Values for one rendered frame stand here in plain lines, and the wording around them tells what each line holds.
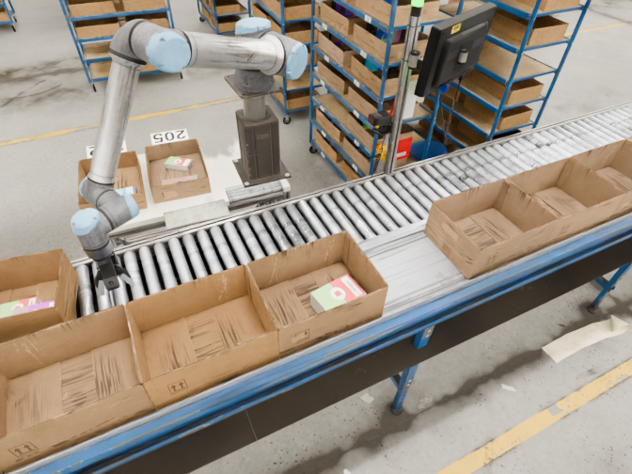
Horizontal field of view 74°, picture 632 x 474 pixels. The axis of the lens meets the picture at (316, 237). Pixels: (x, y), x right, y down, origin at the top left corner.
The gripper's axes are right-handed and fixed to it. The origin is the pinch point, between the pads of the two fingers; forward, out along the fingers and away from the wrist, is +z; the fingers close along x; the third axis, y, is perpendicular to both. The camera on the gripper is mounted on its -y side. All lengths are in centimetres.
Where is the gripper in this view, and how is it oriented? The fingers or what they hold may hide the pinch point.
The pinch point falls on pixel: (118, 291)
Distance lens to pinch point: 182.2
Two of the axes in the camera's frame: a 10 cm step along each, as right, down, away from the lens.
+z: -0.3, 7.1, 7.0
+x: -9.0, 2.9, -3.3
